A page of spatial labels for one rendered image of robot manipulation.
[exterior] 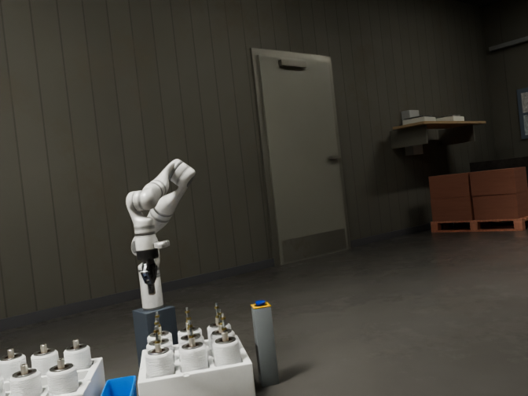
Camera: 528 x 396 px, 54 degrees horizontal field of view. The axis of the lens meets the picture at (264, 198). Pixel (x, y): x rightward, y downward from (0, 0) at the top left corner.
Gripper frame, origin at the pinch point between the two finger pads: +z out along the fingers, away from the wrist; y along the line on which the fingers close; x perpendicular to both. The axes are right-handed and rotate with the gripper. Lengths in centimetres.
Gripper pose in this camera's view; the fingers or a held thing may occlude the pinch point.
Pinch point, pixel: (151, 289)
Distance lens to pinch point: 187.6
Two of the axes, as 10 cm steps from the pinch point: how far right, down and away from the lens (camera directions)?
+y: -0.6, 0.3, -10.0
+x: 9.9, -1.1, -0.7
